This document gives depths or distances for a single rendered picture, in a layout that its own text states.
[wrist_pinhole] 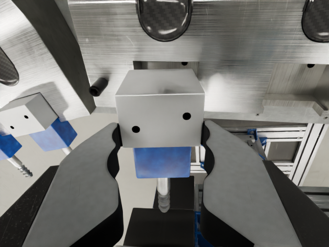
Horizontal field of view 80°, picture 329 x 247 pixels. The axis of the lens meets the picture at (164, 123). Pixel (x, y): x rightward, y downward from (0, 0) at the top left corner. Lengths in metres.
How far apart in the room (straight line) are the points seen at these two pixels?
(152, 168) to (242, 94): 0.10
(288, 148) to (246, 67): 1.09
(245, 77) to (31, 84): 0.23
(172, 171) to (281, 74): 0.13
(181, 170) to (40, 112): 0.18
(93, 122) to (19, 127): 1.20
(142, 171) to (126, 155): 1.44
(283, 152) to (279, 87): 1.05
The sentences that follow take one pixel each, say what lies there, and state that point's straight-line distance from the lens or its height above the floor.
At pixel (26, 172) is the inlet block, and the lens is 0.41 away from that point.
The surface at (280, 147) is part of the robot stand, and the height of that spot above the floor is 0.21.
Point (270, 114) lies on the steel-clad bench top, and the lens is 0.31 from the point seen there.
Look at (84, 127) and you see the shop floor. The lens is 1.53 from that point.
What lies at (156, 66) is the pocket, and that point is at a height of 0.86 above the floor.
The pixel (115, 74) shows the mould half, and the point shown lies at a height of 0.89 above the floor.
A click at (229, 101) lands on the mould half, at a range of 0.18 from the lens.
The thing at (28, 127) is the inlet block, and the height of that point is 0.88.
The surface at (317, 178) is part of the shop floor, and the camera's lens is 1.86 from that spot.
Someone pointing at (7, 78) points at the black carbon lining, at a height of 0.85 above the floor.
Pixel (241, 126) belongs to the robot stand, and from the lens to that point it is 1.07.
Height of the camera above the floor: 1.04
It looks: 53 degrees down
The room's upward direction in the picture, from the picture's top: 168 degrees counter-clockwise
